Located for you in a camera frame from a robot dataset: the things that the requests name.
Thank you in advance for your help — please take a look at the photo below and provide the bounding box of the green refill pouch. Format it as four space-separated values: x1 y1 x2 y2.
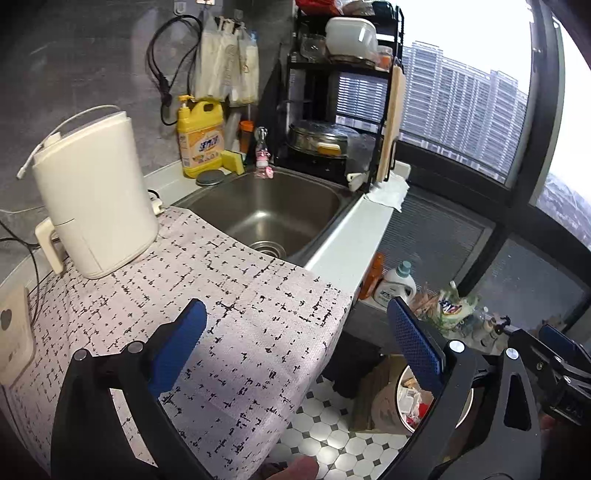
434 281 479 331

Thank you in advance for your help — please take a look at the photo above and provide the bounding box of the dark pump bottle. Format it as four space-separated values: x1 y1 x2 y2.
493 314 513 347

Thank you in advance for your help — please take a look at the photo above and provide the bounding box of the small pink label bottle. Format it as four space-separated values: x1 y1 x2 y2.
253 127 274 180

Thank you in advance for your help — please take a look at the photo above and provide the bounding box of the hanging clear plastic packet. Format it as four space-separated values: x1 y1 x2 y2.
194 13 234 101
228 28 260 106

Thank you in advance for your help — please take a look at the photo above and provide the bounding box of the stainless steel sink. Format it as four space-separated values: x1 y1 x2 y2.
172 167 356 269

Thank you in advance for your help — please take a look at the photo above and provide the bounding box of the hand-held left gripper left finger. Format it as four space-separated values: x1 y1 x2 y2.
51 298 259 480

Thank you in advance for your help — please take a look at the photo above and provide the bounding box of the white laundry detergent bottle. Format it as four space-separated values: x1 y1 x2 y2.
373 261 417 311

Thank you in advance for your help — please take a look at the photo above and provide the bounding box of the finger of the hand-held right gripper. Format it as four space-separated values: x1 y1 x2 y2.
508 329 563 384
538 323 590 371

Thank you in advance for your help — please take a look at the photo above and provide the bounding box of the white patterned tablecloth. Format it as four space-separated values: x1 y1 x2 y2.
0 208 355 480

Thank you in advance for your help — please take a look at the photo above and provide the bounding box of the white lidded container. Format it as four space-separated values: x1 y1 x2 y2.
324 17 379 59

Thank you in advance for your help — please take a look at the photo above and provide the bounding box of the white round bin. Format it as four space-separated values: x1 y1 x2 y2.
394 364 476 435

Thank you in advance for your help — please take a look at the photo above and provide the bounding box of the black window frame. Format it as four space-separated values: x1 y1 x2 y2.
392 0 591 335

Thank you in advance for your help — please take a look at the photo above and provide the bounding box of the brown snack packet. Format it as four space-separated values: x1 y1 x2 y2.
411 291 440 320

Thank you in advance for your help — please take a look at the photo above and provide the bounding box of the orange cleaner bottle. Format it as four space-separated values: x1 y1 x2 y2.
359 251 385 301

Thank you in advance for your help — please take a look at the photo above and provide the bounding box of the red bag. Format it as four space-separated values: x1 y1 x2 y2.
295 0 342 17

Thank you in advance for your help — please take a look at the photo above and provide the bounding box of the yellow detergent bottle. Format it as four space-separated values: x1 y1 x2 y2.
178 95 225 179

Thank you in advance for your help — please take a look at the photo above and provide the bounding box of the cream air fryer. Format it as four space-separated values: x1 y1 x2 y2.
31 110 160 280

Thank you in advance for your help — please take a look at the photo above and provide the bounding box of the white rag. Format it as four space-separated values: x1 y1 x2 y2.
365 175 411 213

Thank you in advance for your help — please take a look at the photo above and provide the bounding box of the wide grey high-rise building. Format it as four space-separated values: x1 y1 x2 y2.
398 41 530 182

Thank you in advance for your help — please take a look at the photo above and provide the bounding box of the clear plastic bottle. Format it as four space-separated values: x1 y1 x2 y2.
225 113 241 154

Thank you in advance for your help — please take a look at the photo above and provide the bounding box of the black power cable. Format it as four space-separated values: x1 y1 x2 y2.
0 219 40 324

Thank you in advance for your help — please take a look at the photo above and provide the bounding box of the hanging black cable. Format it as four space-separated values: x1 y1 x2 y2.
147 15 205 126

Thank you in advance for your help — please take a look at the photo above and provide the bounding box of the white charging cable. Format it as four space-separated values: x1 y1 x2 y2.
16 105 123 181

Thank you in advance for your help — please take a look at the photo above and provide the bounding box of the wooden cutting board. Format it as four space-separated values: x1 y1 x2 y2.
376 69 407 184

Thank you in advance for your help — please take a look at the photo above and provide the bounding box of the beige flat appliance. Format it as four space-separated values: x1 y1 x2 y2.
0 286 37 387

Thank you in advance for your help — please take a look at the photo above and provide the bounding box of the black dish rack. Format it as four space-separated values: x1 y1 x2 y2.
277 2 408 193

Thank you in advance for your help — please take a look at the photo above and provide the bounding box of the clear glass jar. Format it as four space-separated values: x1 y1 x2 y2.
300 33 327 64

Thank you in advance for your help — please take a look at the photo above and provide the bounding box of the yellow sponge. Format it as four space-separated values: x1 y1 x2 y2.
221 150 246 175

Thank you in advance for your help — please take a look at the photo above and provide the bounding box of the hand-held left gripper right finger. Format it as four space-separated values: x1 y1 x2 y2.
383 296 543 480

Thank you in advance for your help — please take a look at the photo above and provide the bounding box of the person's left hand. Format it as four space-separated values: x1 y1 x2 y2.
271 455 320 480

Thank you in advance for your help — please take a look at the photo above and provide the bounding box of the steel pot with yellow handle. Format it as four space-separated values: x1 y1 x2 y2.
286 121 357 159

